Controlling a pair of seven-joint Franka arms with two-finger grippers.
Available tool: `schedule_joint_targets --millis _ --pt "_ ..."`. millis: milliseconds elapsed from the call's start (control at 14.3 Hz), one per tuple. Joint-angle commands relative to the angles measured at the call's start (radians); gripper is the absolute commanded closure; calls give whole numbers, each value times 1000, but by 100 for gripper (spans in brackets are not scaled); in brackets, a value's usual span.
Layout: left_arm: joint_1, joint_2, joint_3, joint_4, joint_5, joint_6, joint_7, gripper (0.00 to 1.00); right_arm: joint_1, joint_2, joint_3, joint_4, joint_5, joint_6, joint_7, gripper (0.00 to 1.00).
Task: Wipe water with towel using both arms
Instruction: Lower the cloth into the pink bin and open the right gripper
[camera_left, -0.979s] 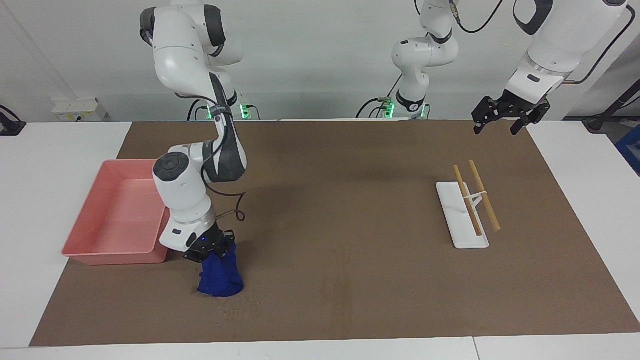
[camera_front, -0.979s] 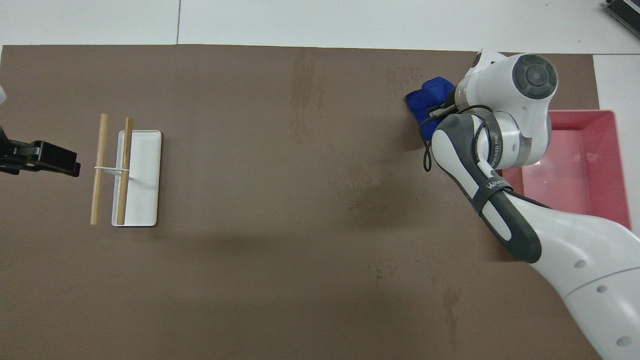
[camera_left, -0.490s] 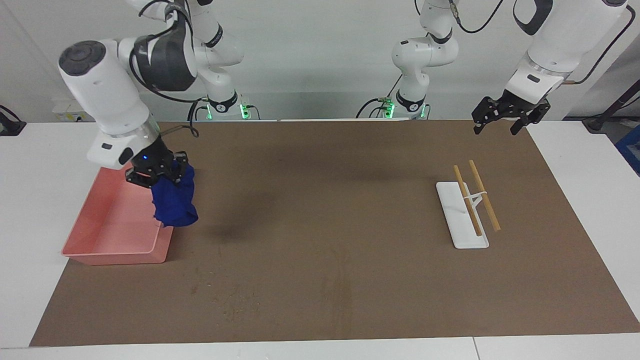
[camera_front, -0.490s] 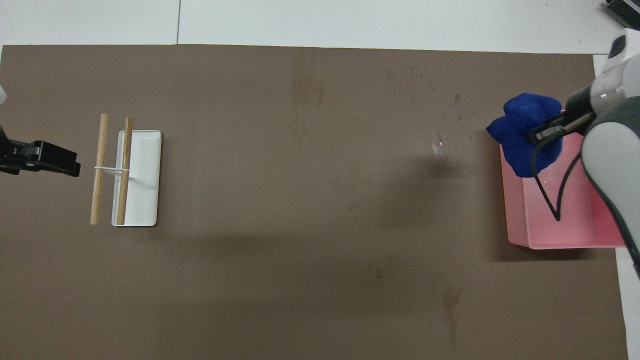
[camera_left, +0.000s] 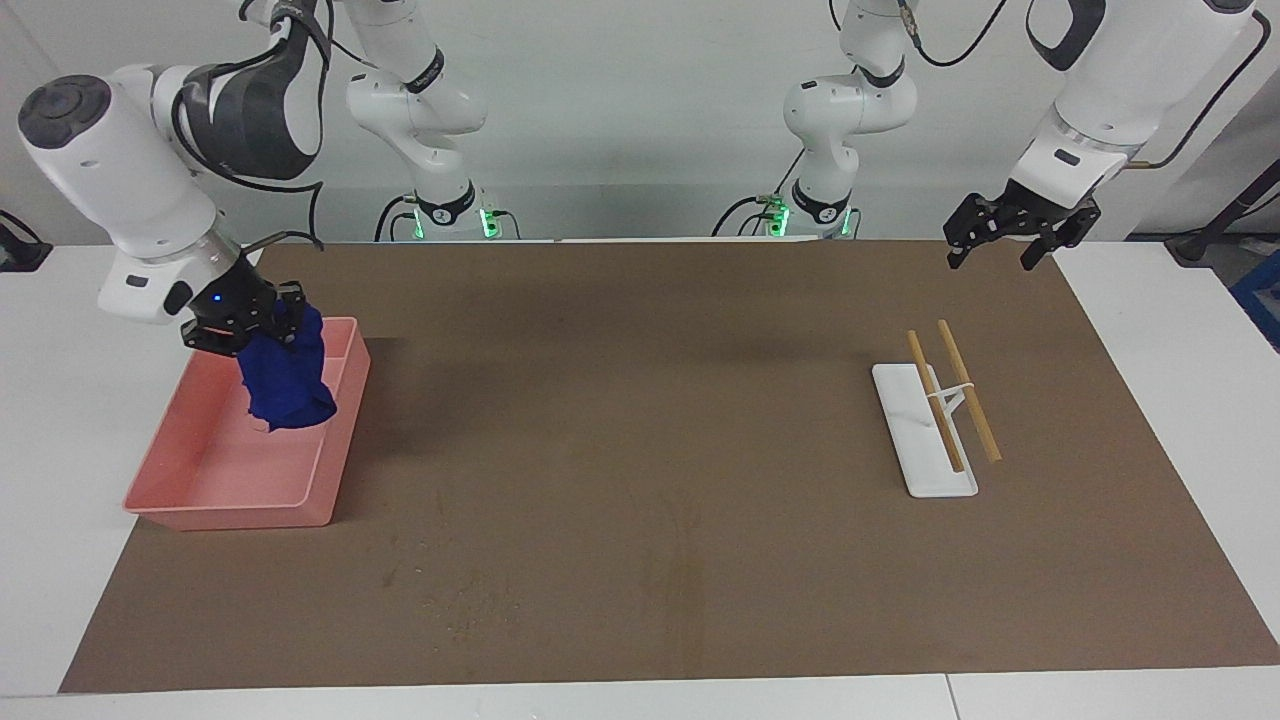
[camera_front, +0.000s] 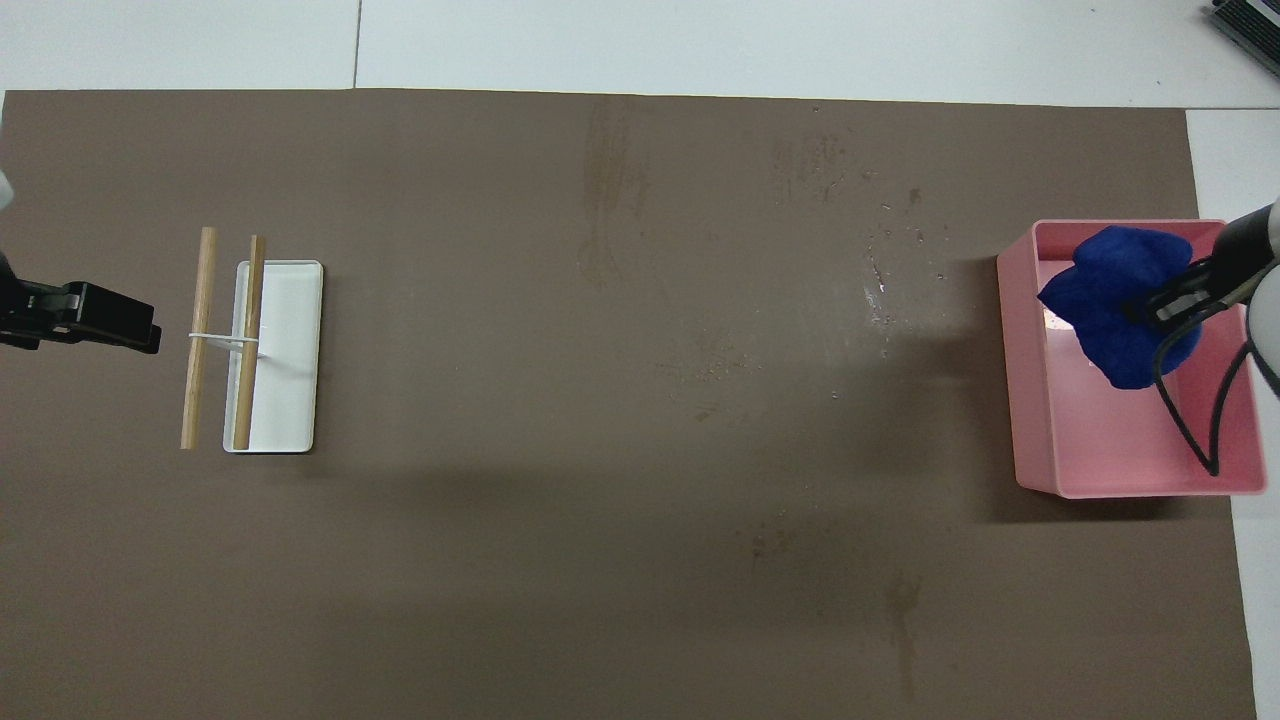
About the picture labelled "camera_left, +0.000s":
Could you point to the blue crate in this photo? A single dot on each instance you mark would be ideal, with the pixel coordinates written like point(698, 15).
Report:
point(1265, 300)

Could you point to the black stand leg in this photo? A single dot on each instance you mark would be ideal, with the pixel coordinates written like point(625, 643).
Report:
point(1195, 245)

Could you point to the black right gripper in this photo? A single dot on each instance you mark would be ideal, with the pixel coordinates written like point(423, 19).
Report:
point(238, 300)

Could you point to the dark blue towel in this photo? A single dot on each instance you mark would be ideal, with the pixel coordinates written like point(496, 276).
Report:
point(285, 385)

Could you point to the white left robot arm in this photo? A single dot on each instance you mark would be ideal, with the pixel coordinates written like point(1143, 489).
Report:
point(850, 110)

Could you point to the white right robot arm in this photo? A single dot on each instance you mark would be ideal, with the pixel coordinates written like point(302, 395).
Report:
point(110, 180)

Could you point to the pink plastic bin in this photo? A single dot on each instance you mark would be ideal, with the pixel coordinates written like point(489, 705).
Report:
point(230, 470)

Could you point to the brown table mat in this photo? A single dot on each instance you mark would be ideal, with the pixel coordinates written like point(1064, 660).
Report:
point(650, 450)

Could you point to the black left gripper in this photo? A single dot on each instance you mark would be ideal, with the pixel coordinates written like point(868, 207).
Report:
point(1050, 212)

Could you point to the white rack with wooden rods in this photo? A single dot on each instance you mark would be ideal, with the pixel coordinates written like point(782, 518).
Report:
point(935, 475)

